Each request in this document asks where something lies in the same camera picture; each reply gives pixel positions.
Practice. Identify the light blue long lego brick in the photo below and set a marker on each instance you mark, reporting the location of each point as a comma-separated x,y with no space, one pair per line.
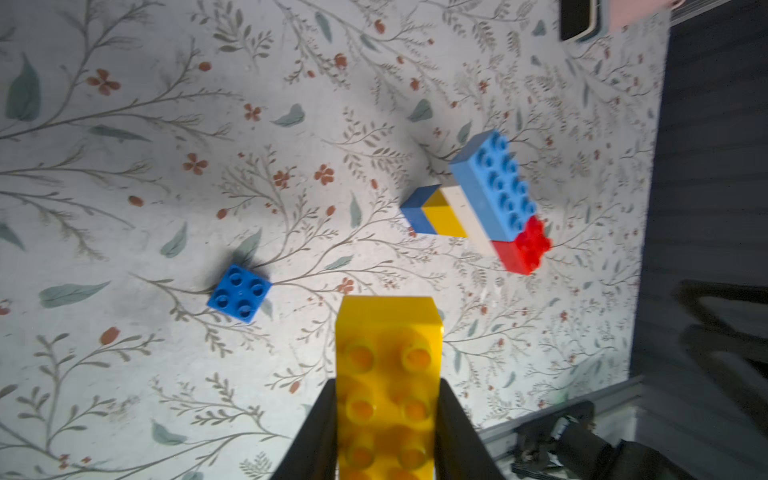
490,179

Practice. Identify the dark blue square lego brick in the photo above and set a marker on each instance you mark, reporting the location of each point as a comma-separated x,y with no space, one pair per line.
239,294

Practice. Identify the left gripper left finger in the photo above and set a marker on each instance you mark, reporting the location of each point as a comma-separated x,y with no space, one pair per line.
313,452

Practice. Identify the pink pen cup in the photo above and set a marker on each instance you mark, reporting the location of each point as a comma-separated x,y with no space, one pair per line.
622,13

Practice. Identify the long yellow lego brick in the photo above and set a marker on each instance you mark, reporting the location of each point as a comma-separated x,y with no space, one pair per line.
388,364

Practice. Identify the small yellow lego brick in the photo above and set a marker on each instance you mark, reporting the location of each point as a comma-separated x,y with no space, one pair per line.
442,217

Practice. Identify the red lego brick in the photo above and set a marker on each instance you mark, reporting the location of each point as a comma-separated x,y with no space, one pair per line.
524,254

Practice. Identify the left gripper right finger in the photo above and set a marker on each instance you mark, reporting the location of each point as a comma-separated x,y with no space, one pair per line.
459,452

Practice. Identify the floral table mat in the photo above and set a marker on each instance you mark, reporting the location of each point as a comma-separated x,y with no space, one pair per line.
146,146

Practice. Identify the white lego brick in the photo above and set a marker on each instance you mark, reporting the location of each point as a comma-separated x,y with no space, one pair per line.
466,215

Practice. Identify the aluminium front rail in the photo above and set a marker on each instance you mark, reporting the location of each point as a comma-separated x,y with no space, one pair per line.
610,413

